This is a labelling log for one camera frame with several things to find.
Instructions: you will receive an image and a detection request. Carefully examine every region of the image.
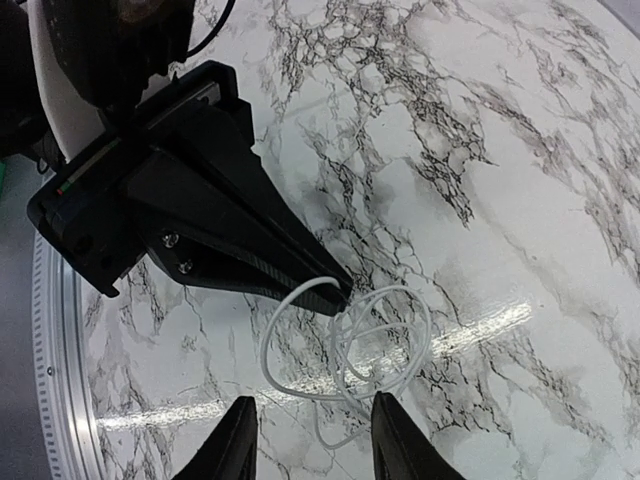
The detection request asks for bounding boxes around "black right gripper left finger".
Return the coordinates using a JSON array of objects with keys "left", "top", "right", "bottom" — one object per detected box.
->
[{"left": 172, "top": 396, "right": 258, "bottom": 480}]

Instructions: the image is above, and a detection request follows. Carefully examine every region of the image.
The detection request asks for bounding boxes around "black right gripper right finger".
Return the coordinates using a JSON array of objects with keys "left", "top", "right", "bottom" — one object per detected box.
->
[{"left": 371, "top": 392, "right": 464, "bottom": 480}]

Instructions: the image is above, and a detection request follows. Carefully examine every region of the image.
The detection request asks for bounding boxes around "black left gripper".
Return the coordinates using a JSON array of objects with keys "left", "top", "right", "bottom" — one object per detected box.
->
[{"left": 27, "top": 61, "right": 353, "bottom": 315}]

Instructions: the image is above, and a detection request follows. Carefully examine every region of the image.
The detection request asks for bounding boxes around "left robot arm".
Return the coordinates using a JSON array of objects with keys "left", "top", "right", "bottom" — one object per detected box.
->
[{"left": 1, "top": 1, "right": 353, "bottom": 315}]

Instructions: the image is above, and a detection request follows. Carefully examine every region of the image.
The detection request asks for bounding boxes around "aluminium front rail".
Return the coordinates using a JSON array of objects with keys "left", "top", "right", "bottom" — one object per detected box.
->
[{"left": 31, "top": 234, "right": 106, "bottom": 479}]

